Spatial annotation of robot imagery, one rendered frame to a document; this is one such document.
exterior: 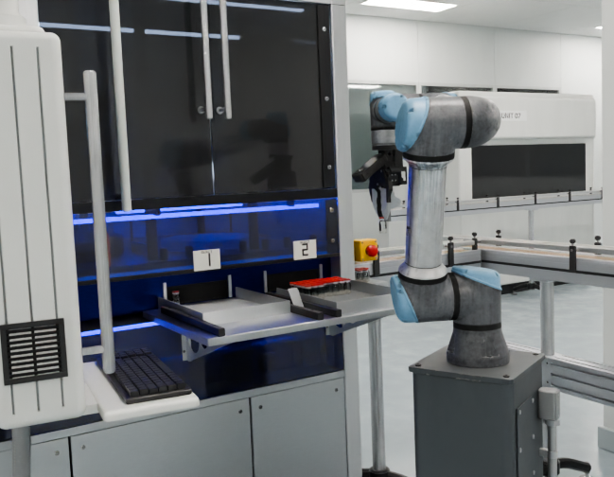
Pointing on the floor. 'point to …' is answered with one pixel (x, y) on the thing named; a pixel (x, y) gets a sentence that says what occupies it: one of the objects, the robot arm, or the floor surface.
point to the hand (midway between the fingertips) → (380, 215)
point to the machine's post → (342, 266)
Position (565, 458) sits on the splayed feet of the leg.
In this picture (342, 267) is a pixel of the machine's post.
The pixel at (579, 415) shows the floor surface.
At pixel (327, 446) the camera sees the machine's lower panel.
